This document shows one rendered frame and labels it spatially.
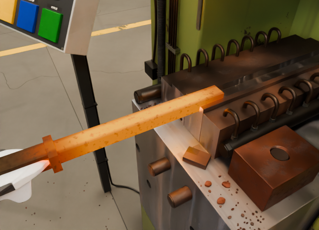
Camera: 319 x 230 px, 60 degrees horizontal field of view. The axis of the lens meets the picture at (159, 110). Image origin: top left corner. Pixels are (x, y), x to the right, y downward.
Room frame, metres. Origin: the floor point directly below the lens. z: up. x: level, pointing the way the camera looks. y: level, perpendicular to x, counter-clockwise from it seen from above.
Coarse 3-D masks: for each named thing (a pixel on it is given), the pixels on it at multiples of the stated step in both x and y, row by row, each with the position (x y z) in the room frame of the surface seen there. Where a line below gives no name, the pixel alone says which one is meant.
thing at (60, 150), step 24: (192, 96) 0.39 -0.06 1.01; (216, 96) 0.40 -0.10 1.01; (120, 120) 0.33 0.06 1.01; (144, 120) 0.33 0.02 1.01; (168, 120) 0.35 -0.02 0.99; (48, 144) 0.27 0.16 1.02; (72, 144) 0.27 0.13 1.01; (96, 144) 0.28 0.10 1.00; (0, 168) 0.23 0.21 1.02; (48, 168) 0.25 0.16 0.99
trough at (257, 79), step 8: (304, 56) 0.56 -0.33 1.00; (312, 56) 0.57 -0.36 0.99; (280, 64) 0.52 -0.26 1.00; (288, 64) 0.53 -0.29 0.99; (296, 64) 0.54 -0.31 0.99; (304, 64) 0.54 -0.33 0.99; (256, 72) 0.49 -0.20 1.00; (264, 72) 0.50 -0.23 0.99; (272, 72) 0.51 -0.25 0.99; (280, 72) 0.51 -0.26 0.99; (288, 72) 0.51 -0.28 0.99; (240, 80) 0.47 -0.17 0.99; (248, 80) 0.48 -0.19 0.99; (256, 80) 0.48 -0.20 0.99; (264, 80) 0.48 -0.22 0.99; (224, 88) 0.45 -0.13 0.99; (232, 88) 0.45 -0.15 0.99; (240, 88) 0.45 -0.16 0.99; (224, 96) 0.42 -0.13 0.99
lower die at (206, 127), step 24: (264, 48) 0.62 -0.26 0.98; (288, 48) 0.60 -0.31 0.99; (312, 48) 0.59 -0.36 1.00; (192, 72) 0.52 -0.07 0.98; (216, 72) 0.50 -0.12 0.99; (240, 72) 0.50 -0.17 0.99; (312, 72) 0.50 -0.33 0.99; (168, 96) 0.47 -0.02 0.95; (240, 96) 0.41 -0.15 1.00; (288, 96) 0.41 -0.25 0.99; (312, 96) 0.44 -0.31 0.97; (192, 120) 0.39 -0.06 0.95; (216, 120) 0.35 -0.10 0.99; (240, 120) 0.35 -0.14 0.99; (264, 120) 0.38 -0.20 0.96; (216, 144) 0.33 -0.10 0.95
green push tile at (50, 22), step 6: (42, 12) 0.72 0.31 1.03; (48, 12) 0.71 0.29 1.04; (54, 12) 0.70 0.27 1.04; (42, 18) 0.72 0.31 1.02; (48, 18) 0.70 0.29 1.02; (54, 18) 0.69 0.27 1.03; (60, 18) 0.68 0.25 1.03; (42, 24) 0.71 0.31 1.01; (48, 24) 0.69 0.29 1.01; (54, 24) 0.68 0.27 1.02; (60, 24) 0.68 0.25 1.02; (42, 30) 0.70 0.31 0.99; (48, 30) 0.69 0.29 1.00; (54, 30) 0.68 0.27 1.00; (42, 36) 0.69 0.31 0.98; (48, 36) 0.68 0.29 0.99; (54, 36) 0.67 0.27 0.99
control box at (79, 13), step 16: (32, 0) 0.77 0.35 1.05; (48, 0) 0.74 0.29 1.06; (64, 0) 0.71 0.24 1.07; (80, 0) 0.70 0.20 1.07; (96, 0) 0.75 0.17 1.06; (16, 16) 0.78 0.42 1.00; (64, 16) 0.69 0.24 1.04; (80, 16) 0.70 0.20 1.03; (64, 32) 0.67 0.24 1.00; (80, 32) 0.69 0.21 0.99; (64, 48) 0.64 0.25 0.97; (80, 48) 0.68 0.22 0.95
